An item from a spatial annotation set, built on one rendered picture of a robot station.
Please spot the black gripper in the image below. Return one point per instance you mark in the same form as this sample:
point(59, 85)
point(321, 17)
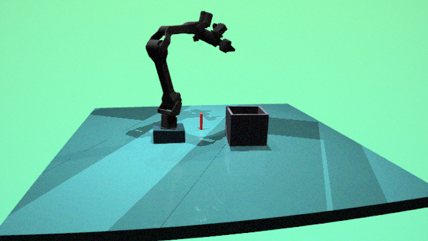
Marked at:
point(224, 44)

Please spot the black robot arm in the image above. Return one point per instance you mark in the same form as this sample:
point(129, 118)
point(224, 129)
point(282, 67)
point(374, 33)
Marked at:
point(157, 51)

